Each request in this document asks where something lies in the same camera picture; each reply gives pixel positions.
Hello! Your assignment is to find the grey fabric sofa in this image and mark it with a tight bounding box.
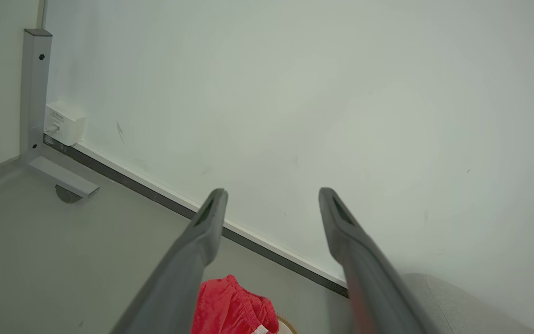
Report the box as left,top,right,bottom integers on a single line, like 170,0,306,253
400,273,534,334

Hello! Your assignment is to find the red jersey garment with lettering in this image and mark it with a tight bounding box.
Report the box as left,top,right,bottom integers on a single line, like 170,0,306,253
191,275,280,334

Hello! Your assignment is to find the white wall power box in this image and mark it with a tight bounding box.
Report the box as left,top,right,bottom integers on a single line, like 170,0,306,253
44,101,86,147

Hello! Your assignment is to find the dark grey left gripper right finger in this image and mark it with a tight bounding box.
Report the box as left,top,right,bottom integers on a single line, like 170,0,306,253
318,187,439,334

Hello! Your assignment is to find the round grey foot pad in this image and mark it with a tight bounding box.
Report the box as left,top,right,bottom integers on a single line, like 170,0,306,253
55,184,83,204

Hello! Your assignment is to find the grey metal frame post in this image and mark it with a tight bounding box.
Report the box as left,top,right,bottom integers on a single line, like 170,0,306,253
20,29,100,200

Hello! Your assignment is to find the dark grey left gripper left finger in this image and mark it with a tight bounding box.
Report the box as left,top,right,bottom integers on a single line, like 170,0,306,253
112,188,229,334

